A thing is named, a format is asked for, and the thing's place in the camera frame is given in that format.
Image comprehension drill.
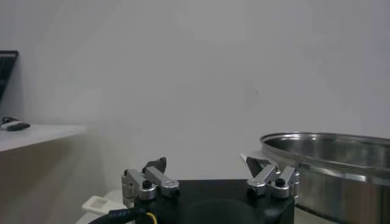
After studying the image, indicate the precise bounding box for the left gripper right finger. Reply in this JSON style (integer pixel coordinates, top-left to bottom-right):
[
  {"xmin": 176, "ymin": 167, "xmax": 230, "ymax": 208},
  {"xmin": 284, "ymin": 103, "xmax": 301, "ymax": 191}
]
[{"xmin": 245, "ymin": 156, "xmax": 302, "ymax": 200}]

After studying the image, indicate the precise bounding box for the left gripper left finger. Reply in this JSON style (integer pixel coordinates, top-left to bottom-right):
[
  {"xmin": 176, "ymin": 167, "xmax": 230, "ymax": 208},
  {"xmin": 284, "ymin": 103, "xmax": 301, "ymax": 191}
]
[{"xmin": 121, "ymin": 156, "xmax": 181, "ymax": 208}]

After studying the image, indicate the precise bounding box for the stainless steel steamer basket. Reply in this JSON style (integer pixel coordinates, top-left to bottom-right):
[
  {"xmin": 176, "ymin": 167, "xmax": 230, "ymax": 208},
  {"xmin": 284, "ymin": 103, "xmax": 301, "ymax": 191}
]
[{"xmin": 260, "ymin": 131, "xmax": 390, "ymax": 224}]

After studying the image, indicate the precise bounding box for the small white side table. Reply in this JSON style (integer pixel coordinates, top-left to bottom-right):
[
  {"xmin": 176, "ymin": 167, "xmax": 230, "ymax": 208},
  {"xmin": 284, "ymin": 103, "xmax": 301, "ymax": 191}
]
[{"xmin": 0, "ymin": 123, "xmax": 89, "ymax": 153}]

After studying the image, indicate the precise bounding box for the small black device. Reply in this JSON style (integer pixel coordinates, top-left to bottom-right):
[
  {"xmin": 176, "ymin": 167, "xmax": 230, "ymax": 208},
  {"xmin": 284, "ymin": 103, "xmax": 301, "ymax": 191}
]
[{"xmin": 5, "ymin": 121, "xmax": 31, "ymax": 132}]

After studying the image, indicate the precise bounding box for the small white device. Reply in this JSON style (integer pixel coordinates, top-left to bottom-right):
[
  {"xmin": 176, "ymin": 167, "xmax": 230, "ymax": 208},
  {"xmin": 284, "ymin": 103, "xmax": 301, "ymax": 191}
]
[{"xmin": 0, "ymin": 120, "xmax": 24, "ymax": 128}]

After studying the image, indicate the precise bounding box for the black laptop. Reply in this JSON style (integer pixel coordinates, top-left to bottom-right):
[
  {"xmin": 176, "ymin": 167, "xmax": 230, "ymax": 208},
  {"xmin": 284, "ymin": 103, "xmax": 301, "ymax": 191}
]
[{"xmin": 0, "ymin": 50, "xmax": 19, "ymax": 104}]

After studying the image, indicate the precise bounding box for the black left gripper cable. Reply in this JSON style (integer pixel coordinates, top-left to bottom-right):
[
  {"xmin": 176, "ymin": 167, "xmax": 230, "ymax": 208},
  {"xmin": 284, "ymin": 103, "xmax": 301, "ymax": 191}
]
[{"xmin": 88, "ymin": 206, "xmax": 159, "ymax": 224}]

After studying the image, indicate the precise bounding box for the glass lid with white handle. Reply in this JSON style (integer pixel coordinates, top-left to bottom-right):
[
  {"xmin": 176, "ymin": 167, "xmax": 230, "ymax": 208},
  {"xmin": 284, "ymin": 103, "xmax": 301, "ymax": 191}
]
[{"xmin": 74, "ymin": 188, "xmax": 135, "ymax": 224}]

